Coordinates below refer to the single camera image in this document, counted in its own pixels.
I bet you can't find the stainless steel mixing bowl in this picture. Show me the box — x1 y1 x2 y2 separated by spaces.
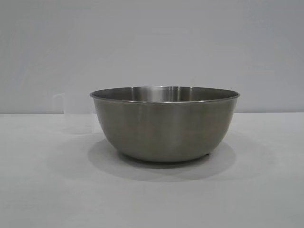
89 85 240 163

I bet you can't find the clear plastic measuring cup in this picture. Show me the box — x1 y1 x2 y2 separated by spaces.
52 93 96 134

